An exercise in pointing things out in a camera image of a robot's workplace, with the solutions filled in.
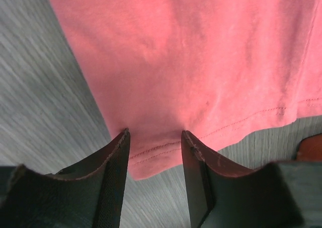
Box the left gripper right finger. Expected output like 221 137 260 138
181 131 321 227

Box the pink t shirt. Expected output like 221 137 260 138
49 0 321 180

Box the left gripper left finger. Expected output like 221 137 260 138
1 129 130 227

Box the brown cube mug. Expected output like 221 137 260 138
296 134 322 162

